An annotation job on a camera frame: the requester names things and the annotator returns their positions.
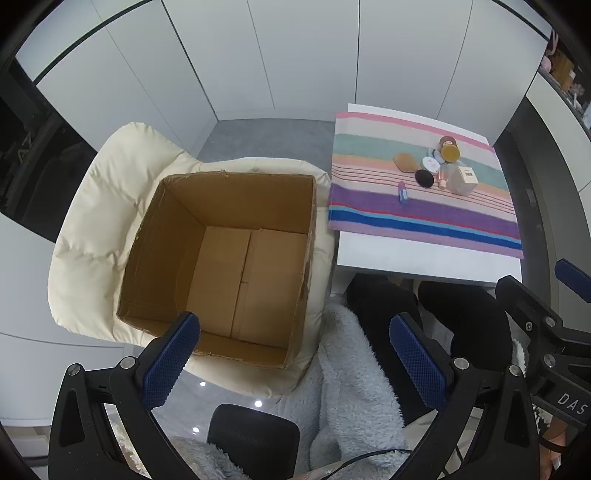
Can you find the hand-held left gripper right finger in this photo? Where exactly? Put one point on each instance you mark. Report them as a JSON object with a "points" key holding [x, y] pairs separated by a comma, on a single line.
{"points": [[415, 364]]}

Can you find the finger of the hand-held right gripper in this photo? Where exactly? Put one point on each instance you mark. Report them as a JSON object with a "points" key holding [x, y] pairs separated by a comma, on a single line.
{"points": [[521, 304], [575, 279]]}

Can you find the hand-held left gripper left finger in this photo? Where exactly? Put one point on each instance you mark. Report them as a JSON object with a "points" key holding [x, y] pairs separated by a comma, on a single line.
{"points": [[171, 364]]}

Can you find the cardboard box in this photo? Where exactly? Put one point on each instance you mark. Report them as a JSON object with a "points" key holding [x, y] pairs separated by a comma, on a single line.
{"points": [[221, 258]]}

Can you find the white square box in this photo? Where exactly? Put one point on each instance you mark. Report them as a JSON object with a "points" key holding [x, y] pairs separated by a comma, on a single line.
{"points": [[463, 181]]}

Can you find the small pink bottle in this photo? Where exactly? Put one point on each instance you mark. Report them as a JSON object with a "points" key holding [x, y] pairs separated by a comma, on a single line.
{"points": [[444, 175]]}

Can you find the black round compact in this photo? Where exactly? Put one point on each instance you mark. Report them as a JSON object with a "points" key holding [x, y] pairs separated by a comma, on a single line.
{"points": [[425, 178]]}

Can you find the purple lip balm tube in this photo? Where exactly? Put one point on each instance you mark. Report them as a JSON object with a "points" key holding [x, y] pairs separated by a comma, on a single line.
{"points": [[402, 191]]}

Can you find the white round compact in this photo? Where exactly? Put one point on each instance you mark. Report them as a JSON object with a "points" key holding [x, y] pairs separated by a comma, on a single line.
{"points": [[430, 164]]}

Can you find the yellow lid jar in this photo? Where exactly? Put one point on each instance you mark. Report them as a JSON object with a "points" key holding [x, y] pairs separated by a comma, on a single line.
{"points": [[450, 152]]}

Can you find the brown jar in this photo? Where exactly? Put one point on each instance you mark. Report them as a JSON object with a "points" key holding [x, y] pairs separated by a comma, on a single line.
{"points": [[446, 140]]}

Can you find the brown oval sponge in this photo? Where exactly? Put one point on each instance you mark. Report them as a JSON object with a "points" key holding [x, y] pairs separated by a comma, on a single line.
{"points": [[405, 162]]}

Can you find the person's right hand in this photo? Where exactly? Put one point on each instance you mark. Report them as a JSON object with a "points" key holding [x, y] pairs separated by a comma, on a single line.
{"points": [[556, 438]]}

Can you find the person's black pants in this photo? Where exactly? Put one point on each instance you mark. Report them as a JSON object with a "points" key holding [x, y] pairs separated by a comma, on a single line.
{"points": [[466, 318]]}

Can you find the fluffy fleece robe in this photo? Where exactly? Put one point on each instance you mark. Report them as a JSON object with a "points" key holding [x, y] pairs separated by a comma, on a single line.
{"points": [[355, 392]]}

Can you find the white table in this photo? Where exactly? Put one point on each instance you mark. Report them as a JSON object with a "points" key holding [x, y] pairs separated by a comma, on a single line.
{"points": [[415, 265]]}

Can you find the striped towel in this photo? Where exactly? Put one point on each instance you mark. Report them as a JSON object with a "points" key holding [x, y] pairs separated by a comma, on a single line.
{"points": [[415, 217]]}

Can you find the white curved counter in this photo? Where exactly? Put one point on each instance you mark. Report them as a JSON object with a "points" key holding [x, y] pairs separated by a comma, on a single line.
{"points": [[549, 120]]}

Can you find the cream padded chair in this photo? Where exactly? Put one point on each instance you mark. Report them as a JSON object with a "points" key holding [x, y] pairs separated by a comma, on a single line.
{"points": [[92, 221]]}

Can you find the brown box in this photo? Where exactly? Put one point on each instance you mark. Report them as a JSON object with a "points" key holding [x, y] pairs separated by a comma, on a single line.
{"points": [[563, 69]]}

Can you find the pink plush toy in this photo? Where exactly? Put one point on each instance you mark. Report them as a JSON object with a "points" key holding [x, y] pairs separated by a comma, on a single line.
{"points": [[549, 53]]}

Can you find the black printed panel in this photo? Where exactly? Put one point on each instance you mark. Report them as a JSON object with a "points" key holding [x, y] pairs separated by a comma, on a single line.
{"points": [[27, 152]]}

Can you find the wall socket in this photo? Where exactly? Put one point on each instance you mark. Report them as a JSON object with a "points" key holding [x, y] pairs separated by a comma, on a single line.
{"points": [[531, 197]]}

